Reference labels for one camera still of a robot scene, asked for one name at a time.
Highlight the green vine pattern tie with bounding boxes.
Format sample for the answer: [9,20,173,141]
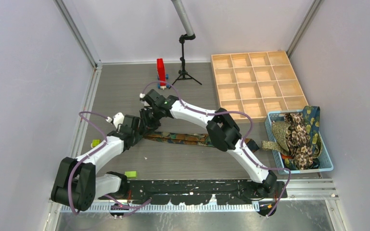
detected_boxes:
[262,121,292,156]

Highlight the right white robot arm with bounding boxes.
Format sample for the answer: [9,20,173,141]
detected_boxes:
[140,90,277,198]

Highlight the purple cable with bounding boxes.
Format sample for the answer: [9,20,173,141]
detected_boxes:
[67,111,152,218]
[142,81,291,218]

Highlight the blue tie yellow leaves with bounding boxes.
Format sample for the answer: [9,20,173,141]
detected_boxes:
[302,106,322,159]

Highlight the green red toy blocks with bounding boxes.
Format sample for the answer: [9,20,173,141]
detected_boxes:
[91,139,101,148]

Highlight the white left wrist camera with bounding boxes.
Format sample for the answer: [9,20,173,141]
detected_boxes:
[106,112,124,129]

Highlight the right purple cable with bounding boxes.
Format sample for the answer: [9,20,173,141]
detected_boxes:
[142,81,291,218]

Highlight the grey pole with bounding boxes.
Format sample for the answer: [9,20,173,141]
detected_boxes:
[171,0,195,37]

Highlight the lime green block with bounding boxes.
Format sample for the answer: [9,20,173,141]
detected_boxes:
[124,171,137,179]

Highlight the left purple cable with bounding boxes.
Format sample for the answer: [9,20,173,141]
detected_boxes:
[67,111,152,218]

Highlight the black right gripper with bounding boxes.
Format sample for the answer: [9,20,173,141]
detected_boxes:
[140,107,162,135]

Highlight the black tripod stand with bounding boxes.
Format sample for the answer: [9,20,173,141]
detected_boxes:
[169,34,202,89]

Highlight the red toy block truck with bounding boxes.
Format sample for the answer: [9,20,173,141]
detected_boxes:
[156,58,169,90]

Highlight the light blue plastic basket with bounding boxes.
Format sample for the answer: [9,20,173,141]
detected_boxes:
[264,110,333,174]

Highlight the brown floral black tie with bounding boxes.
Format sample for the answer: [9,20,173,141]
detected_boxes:
[284,113,316,170]

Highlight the wooden compartment tray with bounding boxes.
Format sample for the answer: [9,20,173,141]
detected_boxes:
[211,51,308,122]

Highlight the aluminium front rail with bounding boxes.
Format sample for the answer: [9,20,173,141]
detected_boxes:
[75,179,339,216]

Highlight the blue orange green tie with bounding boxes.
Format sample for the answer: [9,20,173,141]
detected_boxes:
[143,131,260,153]

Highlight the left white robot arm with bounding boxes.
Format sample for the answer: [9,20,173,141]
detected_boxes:
[50,113,145,213]

